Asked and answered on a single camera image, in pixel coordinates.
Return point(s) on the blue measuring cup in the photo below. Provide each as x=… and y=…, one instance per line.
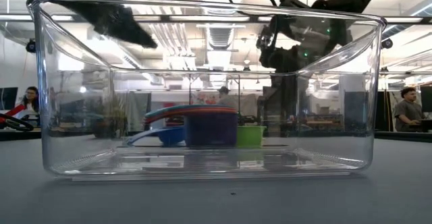
x=170, y=137

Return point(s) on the black panel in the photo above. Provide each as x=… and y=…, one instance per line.
x=354, y=109

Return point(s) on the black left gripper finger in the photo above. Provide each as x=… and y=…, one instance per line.
x=114, y=23

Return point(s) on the person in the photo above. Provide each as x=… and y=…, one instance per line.
x=225, y=97
x=408, y=111
x=31, y=99

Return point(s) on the small potted plant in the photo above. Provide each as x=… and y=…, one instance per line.
x=109, y=119

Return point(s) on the black table frame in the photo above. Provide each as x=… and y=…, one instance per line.
x=17, y=134

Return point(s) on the clear plastic basket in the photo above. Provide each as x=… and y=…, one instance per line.
x=67, y=156

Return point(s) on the dark monitor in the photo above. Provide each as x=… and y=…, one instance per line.
x=8, y=99

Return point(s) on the green measuring cup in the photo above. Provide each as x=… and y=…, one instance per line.
x=250, y=136

